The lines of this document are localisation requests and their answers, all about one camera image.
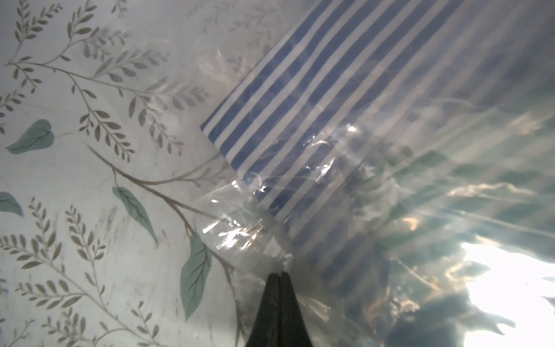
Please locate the green white striped garment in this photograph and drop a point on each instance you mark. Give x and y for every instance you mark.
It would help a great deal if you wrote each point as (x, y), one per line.
(495, 181)

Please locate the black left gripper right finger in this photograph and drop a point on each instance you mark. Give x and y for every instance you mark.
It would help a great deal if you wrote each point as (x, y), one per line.
(292, 329)

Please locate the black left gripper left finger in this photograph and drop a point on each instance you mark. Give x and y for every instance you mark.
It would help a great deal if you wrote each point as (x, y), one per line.
(265, 331)

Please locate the clear vacuum bag blue zipper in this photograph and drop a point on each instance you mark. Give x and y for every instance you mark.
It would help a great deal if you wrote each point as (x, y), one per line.
(482, 293)

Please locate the blue white striped garment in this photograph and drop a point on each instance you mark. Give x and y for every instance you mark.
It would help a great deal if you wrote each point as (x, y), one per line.
(280, 126)

